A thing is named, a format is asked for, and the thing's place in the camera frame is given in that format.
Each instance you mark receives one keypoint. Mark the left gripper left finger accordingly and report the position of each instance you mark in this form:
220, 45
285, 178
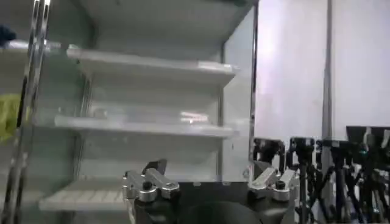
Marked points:
153, 182

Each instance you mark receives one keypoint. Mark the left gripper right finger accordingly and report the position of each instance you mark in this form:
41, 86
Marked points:
269, 184

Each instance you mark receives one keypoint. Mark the open white shelf unit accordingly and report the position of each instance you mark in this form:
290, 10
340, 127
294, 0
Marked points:
152, 91

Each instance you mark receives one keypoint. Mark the glass-fronted shelf unit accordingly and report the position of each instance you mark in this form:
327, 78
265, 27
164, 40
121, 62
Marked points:
45, 152

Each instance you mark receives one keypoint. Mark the green cloth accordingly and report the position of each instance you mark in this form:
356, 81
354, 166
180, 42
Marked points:
9, 115

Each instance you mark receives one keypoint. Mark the blue cloth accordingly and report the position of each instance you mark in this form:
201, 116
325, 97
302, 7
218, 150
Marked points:
6, 35

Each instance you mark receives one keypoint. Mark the grey metal post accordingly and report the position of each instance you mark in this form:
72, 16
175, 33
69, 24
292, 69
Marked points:
327, 61

